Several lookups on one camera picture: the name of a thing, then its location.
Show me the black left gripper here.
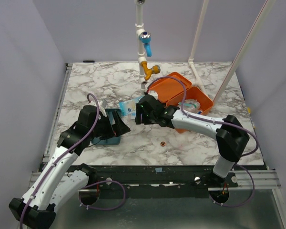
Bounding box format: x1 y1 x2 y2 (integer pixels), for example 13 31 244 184
89 110 131 140

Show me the blue white wipe packet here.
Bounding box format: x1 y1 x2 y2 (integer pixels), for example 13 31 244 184
130 112 136 120

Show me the blue cotton swab bag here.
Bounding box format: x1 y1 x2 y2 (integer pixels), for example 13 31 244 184
119 96 142 116

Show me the orange medicine kit box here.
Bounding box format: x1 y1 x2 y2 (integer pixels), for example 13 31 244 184
146 72 218 138

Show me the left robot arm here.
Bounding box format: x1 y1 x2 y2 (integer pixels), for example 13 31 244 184
9 105 130 229

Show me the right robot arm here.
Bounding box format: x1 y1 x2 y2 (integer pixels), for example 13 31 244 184
135 94 250 187

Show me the teal divided tray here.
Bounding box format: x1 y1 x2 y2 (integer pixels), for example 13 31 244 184
90 108 122 146

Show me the yellow faucet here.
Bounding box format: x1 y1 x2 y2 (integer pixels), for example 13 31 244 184
140 61 161 81

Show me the blue faucet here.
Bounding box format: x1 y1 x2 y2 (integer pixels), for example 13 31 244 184
139 31 152 57

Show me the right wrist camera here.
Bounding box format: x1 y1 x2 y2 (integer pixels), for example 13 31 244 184
148 91 158 100

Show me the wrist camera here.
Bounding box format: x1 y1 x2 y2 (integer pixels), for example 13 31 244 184
148 91 158 100
98 100 108 117

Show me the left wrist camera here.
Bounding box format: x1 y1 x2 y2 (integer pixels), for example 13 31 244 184
98 100 108 117

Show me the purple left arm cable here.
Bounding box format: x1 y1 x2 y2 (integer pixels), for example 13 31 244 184
19 93 127 229

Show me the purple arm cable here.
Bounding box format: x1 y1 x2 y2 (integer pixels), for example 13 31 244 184
19 93 127 229
145 76 260 208

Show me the white PVC pipe frame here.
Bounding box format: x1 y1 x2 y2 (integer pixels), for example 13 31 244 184
133 0 275 101

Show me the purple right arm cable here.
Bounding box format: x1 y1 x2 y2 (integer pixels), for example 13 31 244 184
145 76 260 208

